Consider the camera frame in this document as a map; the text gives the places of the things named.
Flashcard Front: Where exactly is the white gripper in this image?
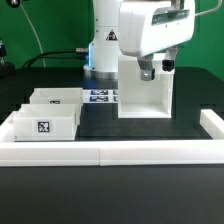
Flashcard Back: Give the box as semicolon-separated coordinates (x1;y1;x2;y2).
118;0;195;81

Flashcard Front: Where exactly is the white drawer cabinet box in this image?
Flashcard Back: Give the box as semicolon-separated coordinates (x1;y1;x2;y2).
118;53;175;118

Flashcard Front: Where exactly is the white front drawer with tag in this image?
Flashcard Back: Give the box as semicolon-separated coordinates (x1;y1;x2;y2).
13;104;81;141

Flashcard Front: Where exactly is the white drawer with tag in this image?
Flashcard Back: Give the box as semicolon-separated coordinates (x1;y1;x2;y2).
29;88;83;105
13;104;81;141

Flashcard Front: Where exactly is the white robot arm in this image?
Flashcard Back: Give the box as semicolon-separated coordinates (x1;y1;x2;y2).
84;0;195;80

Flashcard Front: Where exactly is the white rear drawer with tag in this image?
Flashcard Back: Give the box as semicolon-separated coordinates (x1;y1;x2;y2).
29;88;83;105

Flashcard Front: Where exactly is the fiducial marker sheet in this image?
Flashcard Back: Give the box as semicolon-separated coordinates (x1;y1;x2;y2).
83;89;118;103

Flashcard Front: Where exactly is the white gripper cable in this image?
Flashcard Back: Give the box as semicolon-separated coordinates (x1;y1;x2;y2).
194;0;223;18

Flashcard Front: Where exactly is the thin grey background cable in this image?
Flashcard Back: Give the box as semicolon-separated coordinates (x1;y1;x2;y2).
9;0;48;68

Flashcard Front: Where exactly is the black cable bundle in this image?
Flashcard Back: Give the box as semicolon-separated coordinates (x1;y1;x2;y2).
21;47;90;69

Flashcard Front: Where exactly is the white fence frame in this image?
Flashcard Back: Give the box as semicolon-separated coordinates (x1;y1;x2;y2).
0;109;224;167

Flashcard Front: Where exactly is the black camera stand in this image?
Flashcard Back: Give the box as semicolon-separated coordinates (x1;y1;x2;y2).
0;39;15;78

